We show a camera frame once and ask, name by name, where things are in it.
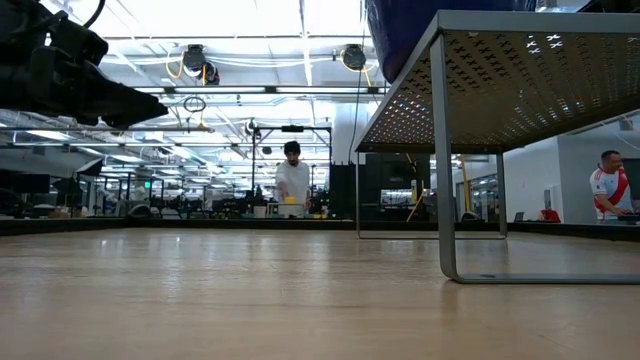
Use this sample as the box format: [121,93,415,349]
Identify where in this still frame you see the blue mini bowl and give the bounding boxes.
[364,0,539,85]

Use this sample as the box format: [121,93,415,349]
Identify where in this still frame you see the black monitor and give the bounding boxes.
[0,171,52,197]

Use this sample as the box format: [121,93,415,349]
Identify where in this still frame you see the black ceiling cable reel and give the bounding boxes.
[341,43,369,72]
[180,43,221,87]

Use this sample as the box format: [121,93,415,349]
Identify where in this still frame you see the person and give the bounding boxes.
[274,140,312,211]
[588,149,636,224]

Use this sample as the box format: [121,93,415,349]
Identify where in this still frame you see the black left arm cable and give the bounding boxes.
[82,0,108,30]

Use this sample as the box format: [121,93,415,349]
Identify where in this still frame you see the white container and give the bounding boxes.
[266,202,307,219]

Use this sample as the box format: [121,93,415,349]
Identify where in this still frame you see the black gantry frame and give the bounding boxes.
[251,124,334,221]

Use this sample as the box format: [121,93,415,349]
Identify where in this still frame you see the grey perforated metal shelf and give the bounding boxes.
[353,9,640,285]

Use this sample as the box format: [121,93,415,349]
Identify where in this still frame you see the black cabinet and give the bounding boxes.
[328,152,432,222]

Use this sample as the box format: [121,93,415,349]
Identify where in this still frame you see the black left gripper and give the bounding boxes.
[0,22,170,129]

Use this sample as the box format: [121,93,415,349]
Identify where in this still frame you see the black aluminium table frame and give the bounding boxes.
[0,215,640,244]

